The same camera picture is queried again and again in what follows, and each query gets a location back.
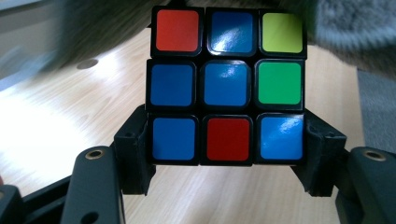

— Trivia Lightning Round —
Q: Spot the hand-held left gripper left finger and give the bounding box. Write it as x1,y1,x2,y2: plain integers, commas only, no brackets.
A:
113,104,157,197

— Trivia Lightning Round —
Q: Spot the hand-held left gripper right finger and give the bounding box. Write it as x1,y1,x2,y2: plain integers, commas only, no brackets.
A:
290,107,348,198

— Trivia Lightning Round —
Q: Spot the multicoloured puzzle cube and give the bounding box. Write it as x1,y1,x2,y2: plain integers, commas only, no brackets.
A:
145,5,309,167

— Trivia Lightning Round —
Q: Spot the grey cloth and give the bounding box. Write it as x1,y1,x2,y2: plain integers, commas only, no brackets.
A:
279,0,396,82

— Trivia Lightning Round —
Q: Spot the dark round table grommet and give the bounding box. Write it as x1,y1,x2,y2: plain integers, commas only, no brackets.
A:
76,58,100,70

